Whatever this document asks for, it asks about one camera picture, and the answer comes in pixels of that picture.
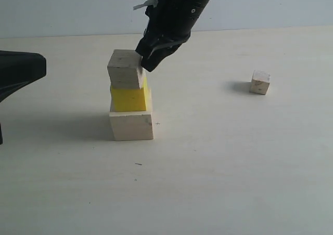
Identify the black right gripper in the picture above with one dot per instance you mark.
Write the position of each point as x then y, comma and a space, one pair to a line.
170, 24

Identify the medium pale wooden cube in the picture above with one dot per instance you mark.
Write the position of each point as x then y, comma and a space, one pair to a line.
125, 70

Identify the yellow cube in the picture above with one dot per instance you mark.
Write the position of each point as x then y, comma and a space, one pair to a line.
130, 100

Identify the large pale wooden cube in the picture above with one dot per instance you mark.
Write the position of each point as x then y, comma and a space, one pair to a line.
129, 126

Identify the small pale wooden cube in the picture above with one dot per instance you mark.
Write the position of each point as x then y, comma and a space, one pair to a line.
260, 82

